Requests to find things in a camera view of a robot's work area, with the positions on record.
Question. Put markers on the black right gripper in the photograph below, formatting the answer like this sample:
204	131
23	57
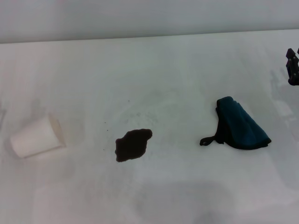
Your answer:
294	79

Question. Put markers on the blue rag with black loop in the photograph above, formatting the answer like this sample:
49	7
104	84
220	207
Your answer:
243	126

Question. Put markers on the white paper cup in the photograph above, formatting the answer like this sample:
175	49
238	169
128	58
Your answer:
35	137

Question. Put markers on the black water stain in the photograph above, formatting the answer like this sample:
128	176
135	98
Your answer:
130	145

